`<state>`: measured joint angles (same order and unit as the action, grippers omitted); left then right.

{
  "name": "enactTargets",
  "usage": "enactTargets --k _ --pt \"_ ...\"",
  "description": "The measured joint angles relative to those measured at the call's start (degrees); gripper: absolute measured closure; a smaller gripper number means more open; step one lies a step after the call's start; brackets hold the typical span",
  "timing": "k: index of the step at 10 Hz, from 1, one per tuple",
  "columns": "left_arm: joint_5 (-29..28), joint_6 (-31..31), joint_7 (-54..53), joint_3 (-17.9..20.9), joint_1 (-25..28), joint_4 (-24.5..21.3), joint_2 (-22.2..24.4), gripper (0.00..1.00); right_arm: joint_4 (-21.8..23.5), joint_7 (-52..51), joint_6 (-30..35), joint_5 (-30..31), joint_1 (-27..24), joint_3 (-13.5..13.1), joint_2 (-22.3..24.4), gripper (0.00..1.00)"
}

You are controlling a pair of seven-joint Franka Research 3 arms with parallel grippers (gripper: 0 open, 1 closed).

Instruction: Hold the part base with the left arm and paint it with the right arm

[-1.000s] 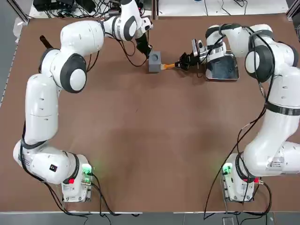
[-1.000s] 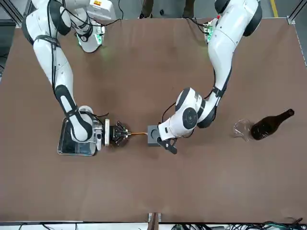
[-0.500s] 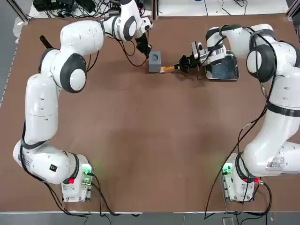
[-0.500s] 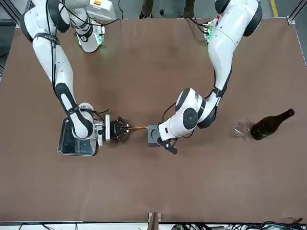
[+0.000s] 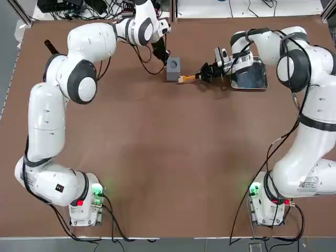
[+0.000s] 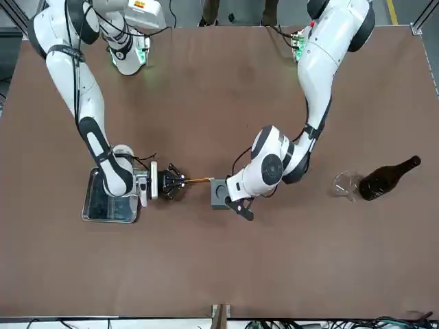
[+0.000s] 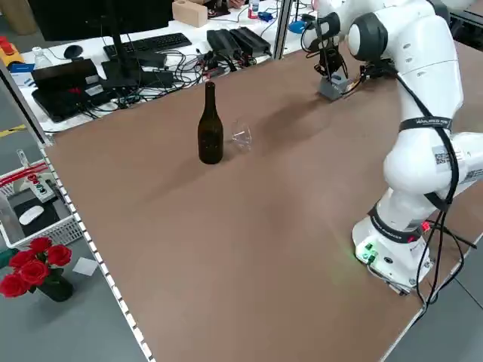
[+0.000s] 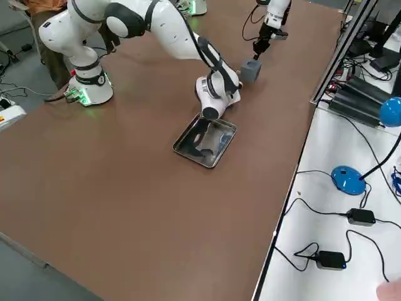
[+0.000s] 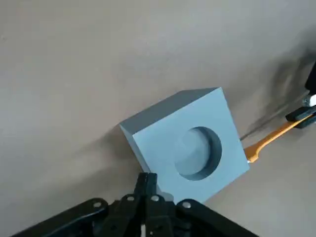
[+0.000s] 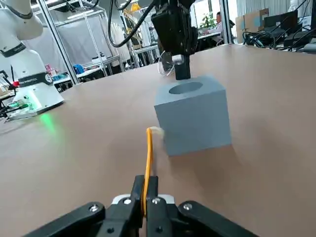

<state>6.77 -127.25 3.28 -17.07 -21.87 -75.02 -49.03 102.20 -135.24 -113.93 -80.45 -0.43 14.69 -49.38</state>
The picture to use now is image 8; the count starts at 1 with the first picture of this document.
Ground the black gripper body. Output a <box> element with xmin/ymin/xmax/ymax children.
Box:
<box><xmin>256</xmin><ymin>24</ymin><xmax>277</xmax><ymax>48</ymax></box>

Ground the grey cube part base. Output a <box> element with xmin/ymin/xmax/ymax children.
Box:
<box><xmin>240</xmin><ymin>56</ymin><xmax>263</xmax><ymax>84</ymax></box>

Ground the black router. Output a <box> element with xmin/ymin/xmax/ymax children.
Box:
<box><xmin>346</xmin><ymin>12</ymin><xmax>378</xmax><ymax>58</ymax></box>

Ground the metal tray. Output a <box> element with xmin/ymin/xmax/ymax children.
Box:
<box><xmin>172</xmin><ymin>112</ymin><xmax>238</xmax><ymax>169</ymax></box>

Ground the black ribbed power supply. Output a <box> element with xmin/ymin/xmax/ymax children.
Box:
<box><xmin>343</xmin><ymin>76</ymin><xmax>393</xmax><ymax>105</ymax></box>
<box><xmin>328</xmin><ymin>93</ymin><xmax>385</xmax><ymax>129</ymax></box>

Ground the black monitor with stand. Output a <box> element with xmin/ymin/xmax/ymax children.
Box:
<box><xmin>368</xmin><ymin>0</ymin><xmax>401</xmax><ymax>73</ymax></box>

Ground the blue desk lamp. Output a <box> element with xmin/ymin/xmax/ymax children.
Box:
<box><xmin>331</xmin><ymin>96</ymin><xmax>401</xmax><ymax>197</ymax></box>

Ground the black power adapter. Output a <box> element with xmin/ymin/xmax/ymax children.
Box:
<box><xmin>315</xmin><ymin>250</ymin><xmax>347</xmax><ymax>271</ymax></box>
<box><xmin>346</xmin><ymin>207</ymin><xmax>377</xmax><ymax>226</ymax></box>

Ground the person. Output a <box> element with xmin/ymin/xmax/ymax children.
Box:
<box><xmin>24</xmin><ymin>0</ymin><xmax>122</xmax><ymax>92</ymax></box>

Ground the white control box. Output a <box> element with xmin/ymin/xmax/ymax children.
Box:
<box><xmin>0</xmin><ymin>105</ymin><xmax>27</xmax><ymax>132</ymax></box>

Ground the pink rounded object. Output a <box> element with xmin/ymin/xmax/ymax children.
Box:
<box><xmin>375</xmin><ymin>280</ymin><xmax>401</xmax><ymax>301</ymax></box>

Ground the aluminium frame post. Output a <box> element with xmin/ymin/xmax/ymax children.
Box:
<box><xmin>310</xmin><ymin>0</ymin><xmax>377</xmax><ymax>106</ymax></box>

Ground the black adapter cable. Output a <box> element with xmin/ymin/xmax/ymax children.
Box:
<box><xmin>274</xmin><ymin>197</ymin><xmax>349</xmax><ymax>250</ymax></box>
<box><xmin>344</xmin><ymin>230</ymin><xmax>391</xmax><ymax>283</ymax></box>

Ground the blue lanyard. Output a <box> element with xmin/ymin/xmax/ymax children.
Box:
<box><xmin>390</xmin><ymin>166</ymin><xmax>401</xmax><ymax>198</ymax></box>

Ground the black arm foot cable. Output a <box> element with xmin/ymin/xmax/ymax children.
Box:
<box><xmin>43</xmin><ymin>93</ymin><xmax>70</xmax><ymax>103</ymax></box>

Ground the white chair frame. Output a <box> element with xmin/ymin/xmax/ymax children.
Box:
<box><xmin>8</xmin><ymin>0</ymin><xmax>42</xmax><ymax>63</ymax></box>

